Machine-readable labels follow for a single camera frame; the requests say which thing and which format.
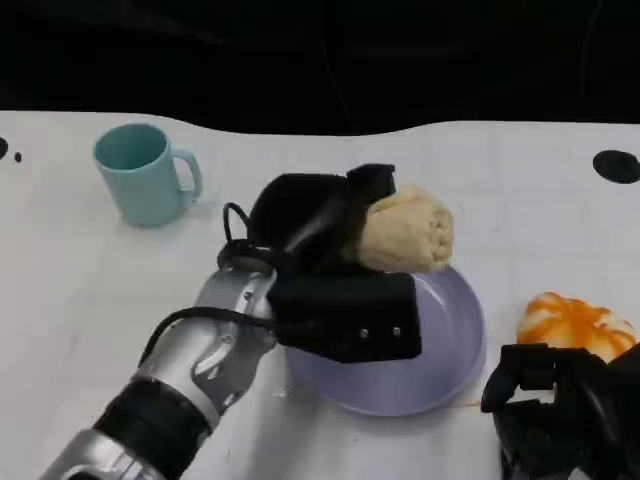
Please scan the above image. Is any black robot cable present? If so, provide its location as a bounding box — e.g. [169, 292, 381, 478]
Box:
[138, 307, 281, 366]
[222, 202, 296, 274]

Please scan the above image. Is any pale green mug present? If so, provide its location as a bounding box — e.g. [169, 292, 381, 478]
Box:
[93, 123, 204, 228]

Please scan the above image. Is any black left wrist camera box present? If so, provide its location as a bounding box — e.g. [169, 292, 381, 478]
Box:
[267, 272, 423, 364]

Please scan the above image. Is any beige towel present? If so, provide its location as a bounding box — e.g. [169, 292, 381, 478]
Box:
[344, 184, 455, 274]

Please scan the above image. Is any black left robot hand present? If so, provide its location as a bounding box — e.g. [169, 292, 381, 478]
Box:
[247, 163, 399, 276]

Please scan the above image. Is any lilac plate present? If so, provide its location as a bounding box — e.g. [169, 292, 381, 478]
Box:
[282, 264, 487, 417]

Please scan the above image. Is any orange and white bread roll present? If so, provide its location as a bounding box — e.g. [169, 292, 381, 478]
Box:
[516, 292, 640, 365]

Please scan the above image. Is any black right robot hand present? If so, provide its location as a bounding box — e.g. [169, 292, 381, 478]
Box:
[480, 342, 640, 480]

